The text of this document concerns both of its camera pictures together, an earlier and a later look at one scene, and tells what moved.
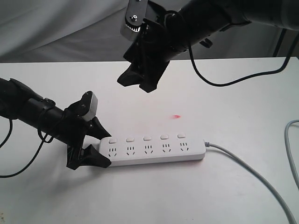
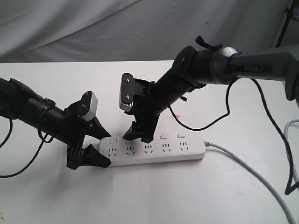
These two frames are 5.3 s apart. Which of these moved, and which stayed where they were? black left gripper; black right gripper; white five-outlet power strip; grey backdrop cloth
Moved: black right gripper
Stayed: white five-outlet power strip; black left gripper; grey backdrop cloth
